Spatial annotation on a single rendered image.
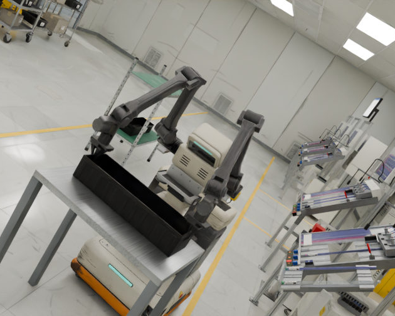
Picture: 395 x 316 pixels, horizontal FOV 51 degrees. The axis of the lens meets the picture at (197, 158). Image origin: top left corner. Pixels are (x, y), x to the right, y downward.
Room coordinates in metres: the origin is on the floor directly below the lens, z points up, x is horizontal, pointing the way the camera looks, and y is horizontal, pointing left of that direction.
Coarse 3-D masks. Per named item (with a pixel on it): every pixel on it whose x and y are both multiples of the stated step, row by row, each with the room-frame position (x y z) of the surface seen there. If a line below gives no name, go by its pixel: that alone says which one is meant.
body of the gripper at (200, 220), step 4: (188, 212) 1.64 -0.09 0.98; (192, 212) 1.66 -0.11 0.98; (196, 212) 1.62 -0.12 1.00; (192, 216) 1.62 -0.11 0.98; (196, 216) 1.61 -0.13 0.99; (200, 216) 1.61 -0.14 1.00; (204, 216) 1.61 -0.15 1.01; (208, 216) 1.63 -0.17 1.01; (196, 220) 1.61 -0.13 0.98; (200, 220) 1.61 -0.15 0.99; (204, 220) 1.62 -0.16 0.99; (200, 224) 1.60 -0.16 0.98; (204, 224) 1.61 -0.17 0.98; (208, 224) 1.64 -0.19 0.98; (204, 228) 1.59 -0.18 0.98
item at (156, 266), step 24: (48, 168) 1.65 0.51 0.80; (72, 168) 1.78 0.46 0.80; (24, 192) 1.57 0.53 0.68; (72, 192) 1.57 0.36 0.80; (24, 216) 1.59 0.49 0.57; (72, 216) 1.96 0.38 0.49; (96, 216) 1.51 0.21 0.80; (120, 216) 1.63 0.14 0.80; (0, 240) 1.57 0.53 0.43; (120, 240) 1.46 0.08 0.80; (144, 240) 1.56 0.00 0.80; (192, 240) 1.82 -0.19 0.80; (48, 264) 1.99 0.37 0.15; (144, 264) 1.41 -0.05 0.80; (168, 264) 1.50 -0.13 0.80; (192, 264) 1.77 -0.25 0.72; (144, 288) 1.39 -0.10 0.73; (168, 288) 1.78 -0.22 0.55
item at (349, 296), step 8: (304, 232) 3.27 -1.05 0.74; (296, 240) 3.27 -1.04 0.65; (304, 272) 2.49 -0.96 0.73; (344, 296) 2.66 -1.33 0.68; (352, 296) 2.80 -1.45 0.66; (256, 304) 3.22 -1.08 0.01; (344, 304) 2.64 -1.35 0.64; (352, 304) 2.64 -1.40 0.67; (360, 304) 2.78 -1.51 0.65; (352, 312) 2.63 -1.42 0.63; (360, 312) 2.62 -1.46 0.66
